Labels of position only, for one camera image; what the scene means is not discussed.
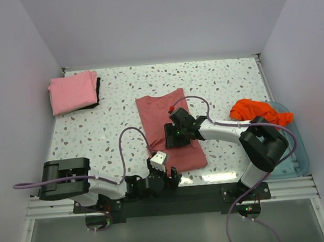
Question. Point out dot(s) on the folded pink t shirt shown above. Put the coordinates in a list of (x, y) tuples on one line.
[(70, 93)]

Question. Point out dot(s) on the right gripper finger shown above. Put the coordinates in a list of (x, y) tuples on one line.
[(171, 134), (183, 141)]

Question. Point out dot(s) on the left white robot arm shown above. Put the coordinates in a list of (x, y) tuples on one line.
[(74, 179)]

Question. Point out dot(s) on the orange t shirt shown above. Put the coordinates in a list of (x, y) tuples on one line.
[(247, 109)]

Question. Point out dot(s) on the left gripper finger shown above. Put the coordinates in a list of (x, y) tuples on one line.
[(174, 178), (149, 166)]

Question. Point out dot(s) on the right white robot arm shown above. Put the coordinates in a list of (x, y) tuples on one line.
[(261, 141)]

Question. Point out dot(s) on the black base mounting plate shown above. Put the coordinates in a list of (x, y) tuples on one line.
[(181, 201)]

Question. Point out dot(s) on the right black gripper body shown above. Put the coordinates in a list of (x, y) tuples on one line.
[(183, 128)]

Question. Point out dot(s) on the folded black t shirt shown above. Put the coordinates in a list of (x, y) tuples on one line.
[(97, 94)]

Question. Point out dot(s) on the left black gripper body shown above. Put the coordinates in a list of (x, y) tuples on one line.
[(161, 173)]

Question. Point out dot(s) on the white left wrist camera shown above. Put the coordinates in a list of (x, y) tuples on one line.
[(159, 161)]

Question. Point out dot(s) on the aluminium frame rail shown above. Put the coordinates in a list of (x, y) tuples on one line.
[(301, 188)]

